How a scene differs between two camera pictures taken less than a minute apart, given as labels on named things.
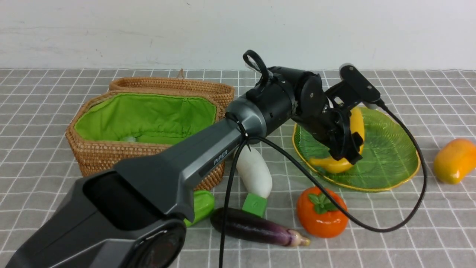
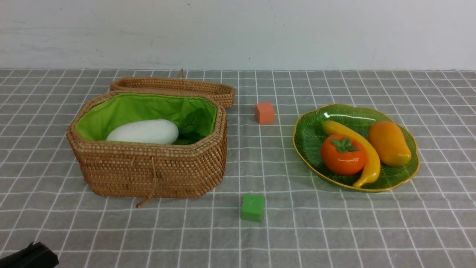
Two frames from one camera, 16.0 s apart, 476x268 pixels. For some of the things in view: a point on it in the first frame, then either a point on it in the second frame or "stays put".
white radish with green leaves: (254, 172) to (192, 128)
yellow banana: (357, 126) to (330, 127)
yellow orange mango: (455, 159) to (389, 143)
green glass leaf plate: (390, 157) stays put
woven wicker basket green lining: (155, 118) stays put
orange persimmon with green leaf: (318, 216) to (343, 155)
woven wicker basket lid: (224, 92) stays put
